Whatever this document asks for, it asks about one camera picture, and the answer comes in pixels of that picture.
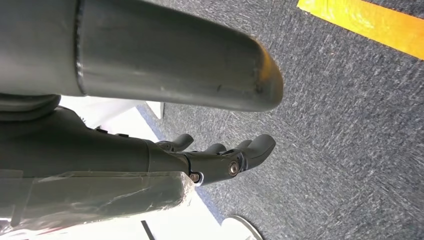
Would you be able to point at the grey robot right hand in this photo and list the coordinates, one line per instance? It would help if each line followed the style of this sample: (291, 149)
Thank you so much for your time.
(82, 152)

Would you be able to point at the white rounded object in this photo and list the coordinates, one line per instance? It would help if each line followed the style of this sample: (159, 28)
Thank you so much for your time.
(238, 232)

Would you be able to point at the yellow floor tape strip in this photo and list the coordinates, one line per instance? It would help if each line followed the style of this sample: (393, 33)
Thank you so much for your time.
(364, 23)

